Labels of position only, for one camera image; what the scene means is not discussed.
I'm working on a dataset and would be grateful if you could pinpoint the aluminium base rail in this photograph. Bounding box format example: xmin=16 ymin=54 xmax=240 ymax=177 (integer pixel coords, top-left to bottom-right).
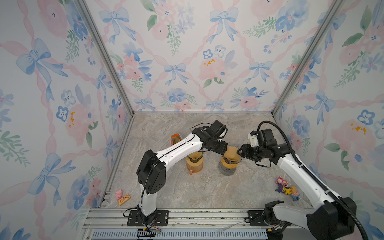
xmin=78 ymin=209 xmax=314 ymax=240

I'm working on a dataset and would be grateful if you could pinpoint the purple yellow toy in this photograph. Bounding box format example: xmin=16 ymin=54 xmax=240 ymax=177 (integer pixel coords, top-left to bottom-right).
xmin=275 ymin=176 xmax=301 ymax=202

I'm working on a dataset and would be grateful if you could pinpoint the pink toy on block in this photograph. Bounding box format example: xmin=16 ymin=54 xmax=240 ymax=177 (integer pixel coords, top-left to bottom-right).
xmin=115 ymin=190 xmax=131 ymax=206

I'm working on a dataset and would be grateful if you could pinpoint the wooden ring dripper base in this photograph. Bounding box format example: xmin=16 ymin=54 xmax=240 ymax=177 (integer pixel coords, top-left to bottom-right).
xmin=220 ymin=161 xmax=238 ymax=170

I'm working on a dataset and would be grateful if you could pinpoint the orange coffee filter holder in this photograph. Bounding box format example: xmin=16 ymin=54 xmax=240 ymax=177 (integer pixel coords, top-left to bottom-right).
xmin=171 ymin=134 xmax=183 ymax=146

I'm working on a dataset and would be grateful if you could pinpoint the aluminium corner post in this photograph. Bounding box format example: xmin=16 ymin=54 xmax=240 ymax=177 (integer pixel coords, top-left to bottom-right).
xmin=74 ymin=0 xmax=134 ymax=117
xmin=271 ymin=0 xmax=345 ymax=117

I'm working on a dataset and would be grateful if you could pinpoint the grey glass carafe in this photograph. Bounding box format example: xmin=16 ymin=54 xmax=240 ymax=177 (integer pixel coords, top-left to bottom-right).
xmin=219 ymin=165 xmax=236 ymax=176

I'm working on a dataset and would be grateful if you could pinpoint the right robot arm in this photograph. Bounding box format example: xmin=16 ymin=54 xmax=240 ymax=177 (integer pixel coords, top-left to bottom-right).
xmin=238 ymin=129 xmax=359 ymax=240

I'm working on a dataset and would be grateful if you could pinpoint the left aluminium corner post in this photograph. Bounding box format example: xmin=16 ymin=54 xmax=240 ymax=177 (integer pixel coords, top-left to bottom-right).
xmin=74 ymin=0 xmax=134 ymax=117

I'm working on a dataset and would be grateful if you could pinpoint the orange glass carafe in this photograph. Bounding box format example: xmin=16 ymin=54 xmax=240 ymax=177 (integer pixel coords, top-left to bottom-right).
xmin=187 ymin=164 xmax=204 ymax=175

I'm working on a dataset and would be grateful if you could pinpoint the right aluminium corner post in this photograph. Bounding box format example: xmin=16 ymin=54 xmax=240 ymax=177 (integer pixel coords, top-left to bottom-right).
xmin=271 ymin=0 xmax=345 ymax=117

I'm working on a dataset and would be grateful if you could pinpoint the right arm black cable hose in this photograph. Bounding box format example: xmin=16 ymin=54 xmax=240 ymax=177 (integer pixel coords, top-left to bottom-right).
xmin=257 ymin=120 xmax=369 ymax=240

